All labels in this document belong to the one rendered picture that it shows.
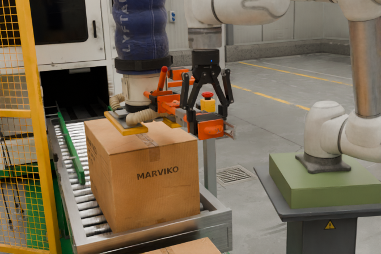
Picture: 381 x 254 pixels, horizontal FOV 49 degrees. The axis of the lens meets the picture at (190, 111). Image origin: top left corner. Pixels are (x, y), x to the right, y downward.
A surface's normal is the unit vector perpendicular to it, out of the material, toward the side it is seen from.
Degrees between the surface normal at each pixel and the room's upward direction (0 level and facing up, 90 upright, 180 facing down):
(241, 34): 90
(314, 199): 90
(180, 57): 90
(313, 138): 92
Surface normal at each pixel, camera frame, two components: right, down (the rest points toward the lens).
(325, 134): -0.68, 0.18
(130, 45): -0.29, 0.07
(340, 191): 0.05, 0.24
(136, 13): -0.02, -0.12
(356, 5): -0.61, 0.58
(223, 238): 0.37, 0.21
